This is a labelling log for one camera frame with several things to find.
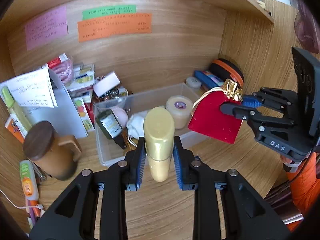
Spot light green tube bottle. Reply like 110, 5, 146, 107
0, 86, 32, 133

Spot red and white box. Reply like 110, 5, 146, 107
41, 53, 73, 69

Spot metal nail clipper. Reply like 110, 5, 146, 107
35, 166, 47, 182

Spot pink hanging object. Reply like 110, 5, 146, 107
294, 2, 320, 54

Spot gold tube bottle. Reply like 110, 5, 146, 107
143, 107, 175, 182

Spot wooden desktop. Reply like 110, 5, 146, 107
0, 85, 295, 240

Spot orange and green glue tube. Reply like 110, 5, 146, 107
19, 160, 40, 202

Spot white drawstring pouch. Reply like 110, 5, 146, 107
126, 111, 150, 145

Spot pink paper note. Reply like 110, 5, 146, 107
24, 6, 69, 51

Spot white paper sheet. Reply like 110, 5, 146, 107
0, 68, 58, 108

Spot white rectangular box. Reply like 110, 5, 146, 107
93, 72, 120, 98

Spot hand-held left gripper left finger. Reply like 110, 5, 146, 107
29, 136, 147, 240

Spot pink coil hair ties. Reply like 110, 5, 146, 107
54, 60, 74, 84

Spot person's right forearm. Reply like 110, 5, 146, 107
286, 152, 320, 232

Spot person's right hand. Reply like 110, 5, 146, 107
280, 154, 304, 173

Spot black case with orange zip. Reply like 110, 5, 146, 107
209, 59, 244, 88

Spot red velvet pouch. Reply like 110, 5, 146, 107
187, 78, 244, 145

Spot blue zip pouch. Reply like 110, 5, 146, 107
194, 70, 224, 92

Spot white charging cable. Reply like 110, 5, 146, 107
0, 189, 44, 210

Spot pile of small packets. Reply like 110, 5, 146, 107
66, 64, 97, 98

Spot clear plastic storage box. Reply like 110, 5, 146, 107
92, 82, 213, 167

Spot orange and white box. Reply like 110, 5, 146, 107
5, 115, 28, 143

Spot pink round case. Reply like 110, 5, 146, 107
110, 106, 129, 128

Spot brown mug with wooden lid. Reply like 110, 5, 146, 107
23, 120, 82, 181

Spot wooden shelf board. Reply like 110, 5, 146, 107
217, 0, 275, 23

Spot fruit print box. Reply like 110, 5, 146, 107
72, 96, 95, 133

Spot orange paper note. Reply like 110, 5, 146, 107
77, 13, 152, 43

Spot white round tape roll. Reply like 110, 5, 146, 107
185, 77, 202, 90

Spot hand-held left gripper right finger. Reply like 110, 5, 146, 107
173, 135, 292, 240

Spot cream jar with purple label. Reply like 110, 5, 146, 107
165, 95, 194, 130

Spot white file holder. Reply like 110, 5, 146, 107
25, 69, 88, 138

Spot dark green glass bottle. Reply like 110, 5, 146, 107
95, 109, 128, 150

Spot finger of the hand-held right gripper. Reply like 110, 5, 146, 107
241, 87, 299, 110
220, 104, 297, 130

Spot green paper note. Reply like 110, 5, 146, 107
82, 4, 137, 20

